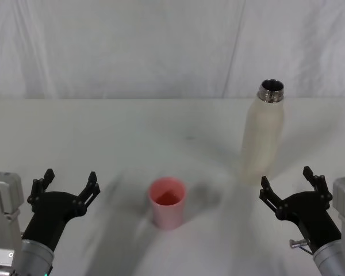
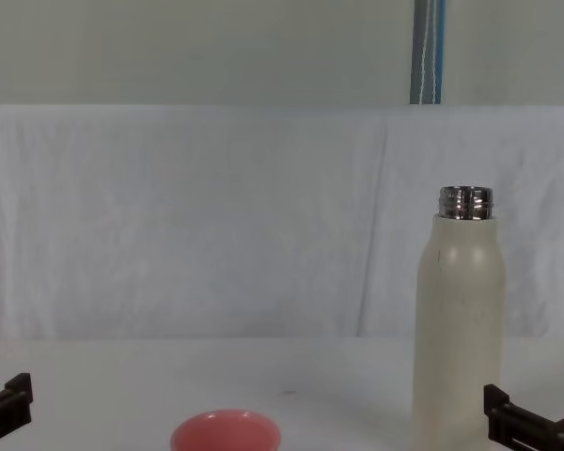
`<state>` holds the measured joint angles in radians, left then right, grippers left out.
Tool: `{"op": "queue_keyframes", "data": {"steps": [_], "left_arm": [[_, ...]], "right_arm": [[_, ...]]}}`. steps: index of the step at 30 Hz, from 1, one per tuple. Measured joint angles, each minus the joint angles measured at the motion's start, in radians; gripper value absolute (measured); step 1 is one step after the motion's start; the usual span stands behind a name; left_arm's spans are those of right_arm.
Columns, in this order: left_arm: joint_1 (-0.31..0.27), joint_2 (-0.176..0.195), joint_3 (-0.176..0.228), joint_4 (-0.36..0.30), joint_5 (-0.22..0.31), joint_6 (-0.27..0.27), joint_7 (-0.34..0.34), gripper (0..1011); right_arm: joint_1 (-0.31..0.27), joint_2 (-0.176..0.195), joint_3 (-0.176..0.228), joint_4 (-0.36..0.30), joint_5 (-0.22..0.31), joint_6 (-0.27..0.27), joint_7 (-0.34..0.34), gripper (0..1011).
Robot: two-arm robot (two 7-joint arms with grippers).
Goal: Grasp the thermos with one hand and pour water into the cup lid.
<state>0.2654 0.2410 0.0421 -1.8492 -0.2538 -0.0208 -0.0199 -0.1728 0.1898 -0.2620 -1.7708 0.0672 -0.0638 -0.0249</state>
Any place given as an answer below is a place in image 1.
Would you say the white curtain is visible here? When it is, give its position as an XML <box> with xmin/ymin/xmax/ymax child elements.
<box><xmin>0</xmin><ymin>0</ymin><xmax>345</xmax><ymax>100</ymax></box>

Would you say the thin dark cable silver plug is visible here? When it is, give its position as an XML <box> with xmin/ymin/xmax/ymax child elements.
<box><xmin>289</xmin><ymin>239</ymin><xmax>316</xmax><ymax>256</ymax></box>

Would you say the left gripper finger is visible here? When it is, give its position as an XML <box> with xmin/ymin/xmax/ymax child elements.
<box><xmin>74</xmin><ymin>171</ymin><xmax>101</xmax><ymax>216</ymax></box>
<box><xmin>26</xmin><ymin>168</ymin><xmax>56</xmax><ymax>205</ymax></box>

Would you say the cream vacuum bottle steel neck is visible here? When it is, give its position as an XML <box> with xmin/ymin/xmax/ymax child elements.
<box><xmin>237</xmin><ymin>79</ymin><xmax>286</xmax><ymax>187</ymax></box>

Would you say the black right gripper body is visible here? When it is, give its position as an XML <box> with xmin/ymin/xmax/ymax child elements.
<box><xmin>277</xmin><ymin>190</ymin><xmax>342</xmax><ymax>254</ymax></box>

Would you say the pink cup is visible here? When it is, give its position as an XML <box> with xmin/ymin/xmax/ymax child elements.
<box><xmin>148</xmin><ymin>177</ymin><xmax>187</xmax><ymax>230</ymax></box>

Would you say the white table cloth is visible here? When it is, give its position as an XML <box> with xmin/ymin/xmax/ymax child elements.
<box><xmin>0</xmin><ymin>97</ymin><xmax>345</xmax><ymax>276</ymax></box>

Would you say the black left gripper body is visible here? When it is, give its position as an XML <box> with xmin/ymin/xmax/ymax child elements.
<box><xmin>21</xmin><ymin>191</ymin><xmax>86</xmax><ymax>251</ymax></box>

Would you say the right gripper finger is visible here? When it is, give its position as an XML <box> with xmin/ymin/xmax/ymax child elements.
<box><xmin>302</xmin><ymin>166</ymin><xmax>334</xmax><ymax>202</ymax></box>
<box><xmin>259</xmin><ymin>175</ymin><xmax>289</xmax><ymax>221</ymax></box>

